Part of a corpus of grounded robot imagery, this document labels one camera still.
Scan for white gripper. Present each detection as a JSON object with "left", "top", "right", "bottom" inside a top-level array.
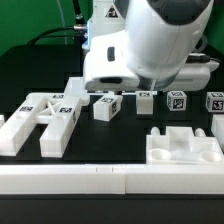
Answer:
[{"left": 83, "top": 31, "right": 211, "bottom": 91}]

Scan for white chair seat part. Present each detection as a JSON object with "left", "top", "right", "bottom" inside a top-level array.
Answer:
[{"left": 146, "top": 126, "right": 224, "bottom": 165}]

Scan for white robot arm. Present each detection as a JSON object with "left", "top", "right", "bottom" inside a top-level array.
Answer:
[{"left": 83, "top": 0, "right": 218, "bottom": 91}]

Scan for white sheet with four tags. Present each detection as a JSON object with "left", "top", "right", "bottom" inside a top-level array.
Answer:
[{"left": 64, "top": 77, "right": 87, "bottom": 96}]

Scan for white tagged cube block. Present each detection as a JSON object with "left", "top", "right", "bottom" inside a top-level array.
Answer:
[
  {"left": 167, "top": 91, "right": 187, "bottom": 111},
  {"left": 206, "top": 92, "right": 224, "bottom": 112}
]

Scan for white right tagged cube block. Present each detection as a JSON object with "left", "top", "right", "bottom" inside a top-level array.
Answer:
[{"left": 206, "top": 92, "right": 224, "bottom": 112}]

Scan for white part at left edge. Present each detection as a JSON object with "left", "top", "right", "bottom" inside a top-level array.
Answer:
[{"left": 0, "top": 115, "right": 5, "bottom": 128}]

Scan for white part at edge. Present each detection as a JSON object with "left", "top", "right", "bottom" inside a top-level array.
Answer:
[
  {"left": 211, "top": 114, "right": 224, "bottom": 151},
  {"left": 0, "top": 115, "right": 5, "bottom": 128}
]

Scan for white part at right edge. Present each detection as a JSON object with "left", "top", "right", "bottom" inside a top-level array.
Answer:
[{"left": 211, "top": 114, "right": 224, "bottom": 151}]

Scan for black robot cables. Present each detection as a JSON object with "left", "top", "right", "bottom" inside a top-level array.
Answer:
[{"left": 26, "top": 0, "right": 88, "bottom": 47}]

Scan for white chair back frame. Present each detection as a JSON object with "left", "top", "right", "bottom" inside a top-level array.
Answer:
[{"left": 0, "top": 93, "right": 90, "bottom": 158}]

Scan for white front rail fixture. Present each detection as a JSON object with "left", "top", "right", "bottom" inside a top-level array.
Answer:
[{"left": 0, "top": 165, "right": 224, "bottom": 195}]

